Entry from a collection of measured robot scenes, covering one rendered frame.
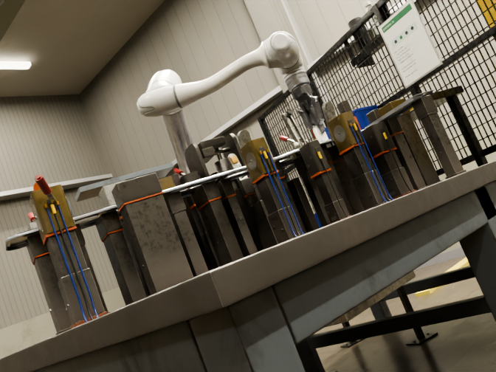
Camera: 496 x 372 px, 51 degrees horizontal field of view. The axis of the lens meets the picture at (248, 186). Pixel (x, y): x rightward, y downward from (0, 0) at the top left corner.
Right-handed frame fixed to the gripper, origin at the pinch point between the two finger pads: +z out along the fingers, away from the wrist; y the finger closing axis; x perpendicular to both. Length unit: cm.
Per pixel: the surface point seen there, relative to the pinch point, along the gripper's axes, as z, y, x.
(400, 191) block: 32.5, 22.5, 4.3
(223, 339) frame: 43, 103, -104
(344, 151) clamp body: 12.6, 19.2, -8.5
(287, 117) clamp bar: -14.5, -15.8, -0.1
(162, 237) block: 20, 21, -80
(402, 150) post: 19.0, 21.9, 14.1
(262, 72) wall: -172, -342, 222
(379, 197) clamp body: 31.8, 24.1, -6.8
